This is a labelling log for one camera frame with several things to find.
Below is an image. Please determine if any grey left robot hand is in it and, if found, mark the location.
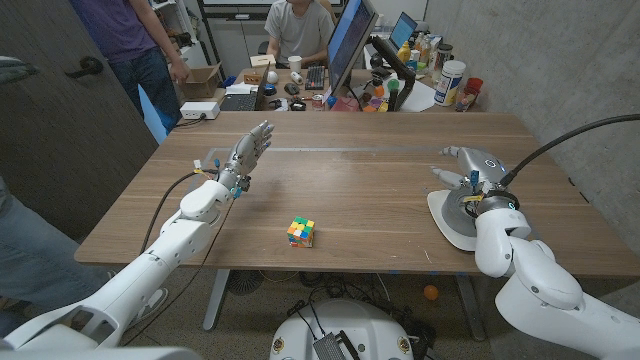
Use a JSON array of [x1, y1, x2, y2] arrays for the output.
[[217, 119, 275, 189]]

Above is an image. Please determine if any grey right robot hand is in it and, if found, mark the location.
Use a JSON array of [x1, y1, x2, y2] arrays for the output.
[[429, 145, 521, 216]]

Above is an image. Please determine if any grey duct tape roll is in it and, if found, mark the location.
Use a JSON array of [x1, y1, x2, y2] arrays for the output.
[[439, 187, 481, 239]]

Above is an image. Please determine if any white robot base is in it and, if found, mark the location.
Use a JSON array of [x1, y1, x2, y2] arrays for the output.
[[269, 298, 415, 360]]

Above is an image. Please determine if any white paper plate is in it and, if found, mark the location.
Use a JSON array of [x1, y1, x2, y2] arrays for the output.
[[427, 188, 481, 252]]

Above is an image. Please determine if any white sheet of paper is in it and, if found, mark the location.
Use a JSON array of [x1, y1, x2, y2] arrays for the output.
[[399, 79, 436, 113]]

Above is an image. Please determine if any multicoloured Rubik's cube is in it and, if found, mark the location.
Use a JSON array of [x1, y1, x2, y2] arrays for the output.
[[286, 215, 316, 249]]

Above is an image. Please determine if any black open laptop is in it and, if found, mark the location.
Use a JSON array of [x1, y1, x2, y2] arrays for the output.
[[219, 62, 271, 112]]

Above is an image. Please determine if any white power box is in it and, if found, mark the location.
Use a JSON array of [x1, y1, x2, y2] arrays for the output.
[[179, 101, 221, 121]]

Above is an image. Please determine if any jar with red lid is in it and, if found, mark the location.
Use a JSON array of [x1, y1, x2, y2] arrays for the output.
[[455, 76, 485, 112]]

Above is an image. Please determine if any brown cardboard box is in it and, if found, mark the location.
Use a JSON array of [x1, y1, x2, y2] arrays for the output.
[[178, 62, 224, 100]]

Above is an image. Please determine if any white canister blue label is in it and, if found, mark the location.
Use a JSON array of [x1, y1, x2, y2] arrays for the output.
[[433, 59, 467, 107]]

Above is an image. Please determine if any black keyboard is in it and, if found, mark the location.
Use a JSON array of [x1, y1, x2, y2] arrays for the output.
[[304, 64, 327, 91]]

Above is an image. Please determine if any pink box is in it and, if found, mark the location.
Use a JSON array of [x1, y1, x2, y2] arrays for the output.
[[330, 96, 361, 112]]

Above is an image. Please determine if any clear jar black lid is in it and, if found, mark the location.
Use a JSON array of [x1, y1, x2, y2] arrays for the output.
[[437, 43, 454, 71]]

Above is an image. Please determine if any black round fan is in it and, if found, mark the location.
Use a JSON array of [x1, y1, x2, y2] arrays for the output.
[[227, 269, 264, 296]]

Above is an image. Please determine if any seated person grey t-shirt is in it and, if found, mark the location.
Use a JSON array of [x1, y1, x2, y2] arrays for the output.
[[263, 0, 337, 65]]

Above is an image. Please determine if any grey table leg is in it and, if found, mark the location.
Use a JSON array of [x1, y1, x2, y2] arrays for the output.
[[202, 269, 232, 332], [454, 273, 487, 343]]

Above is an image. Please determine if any dark wooden door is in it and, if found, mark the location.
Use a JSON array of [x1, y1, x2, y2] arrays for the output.
[[0, 0, 159, 239]]

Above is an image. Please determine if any black computer monitor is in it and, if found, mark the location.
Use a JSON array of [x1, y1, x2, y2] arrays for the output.
[[327, 0, 380, 99]]

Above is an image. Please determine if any laptop with blue screen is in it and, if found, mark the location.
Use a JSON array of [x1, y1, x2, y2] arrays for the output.
[[388, 10, 419, 51]]

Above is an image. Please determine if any standing person purple shirt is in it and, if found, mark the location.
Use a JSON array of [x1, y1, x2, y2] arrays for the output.
[[69, 0, 191, 132]]

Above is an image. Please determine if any person in grey jeans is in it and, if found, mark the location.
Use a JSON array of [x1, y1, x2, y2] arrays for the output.
[[0, 174, 169, 341]]

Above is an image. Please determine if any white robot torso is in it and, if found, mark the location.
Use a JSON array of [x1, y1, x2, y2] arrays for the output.
[[0, 337, 640, 360]]

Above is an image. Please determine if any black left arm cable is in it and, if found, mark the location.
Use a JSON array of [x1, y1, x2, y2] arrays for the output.
[[139, 169, 221, 254]]

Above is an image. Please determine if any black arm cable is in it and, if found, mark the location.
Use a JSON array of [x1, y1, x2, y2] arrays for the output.
[[139, 169, 221, 254], [499, 113, 640, 187]]

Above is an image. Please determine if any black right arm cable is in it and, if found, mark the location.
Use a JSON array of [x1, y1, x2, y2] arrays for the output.
[[499, 113, 640, 187]]

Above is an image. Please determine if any black door handle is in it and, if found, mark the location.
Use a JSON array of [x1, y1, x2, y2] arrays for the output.
[[64, 55, 104, 80]]

